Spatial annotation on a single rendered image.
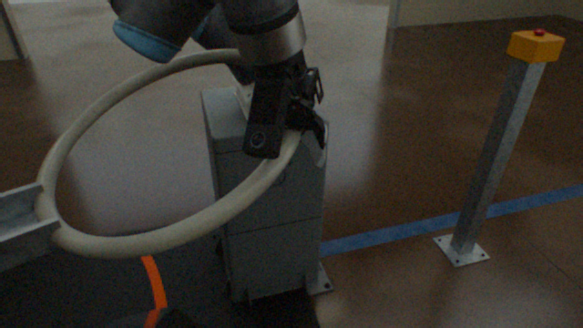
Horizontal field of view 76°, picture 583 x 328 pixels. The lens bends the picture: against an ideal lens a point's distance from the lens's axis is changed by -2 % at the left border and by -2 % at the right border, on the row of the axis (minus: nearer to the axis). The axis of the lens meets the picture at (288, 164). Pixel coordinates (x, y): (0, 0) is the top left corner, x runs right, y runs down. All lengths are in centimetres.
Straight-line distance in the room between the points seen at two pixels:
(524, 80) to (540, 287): 100
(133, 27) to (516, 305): 186
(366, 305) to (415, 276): 31
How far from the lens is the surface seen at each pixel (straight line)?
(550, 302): 212
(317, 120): 54
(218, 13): 121
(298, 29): 48
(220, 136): 121
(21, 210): 74
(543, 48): 160
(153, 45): 57
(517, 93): 166
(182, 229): 51
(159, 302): 184
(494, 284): 207
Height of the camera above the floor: 145
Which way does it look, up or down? 34 degrees down
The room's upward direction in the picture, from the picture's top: straight up
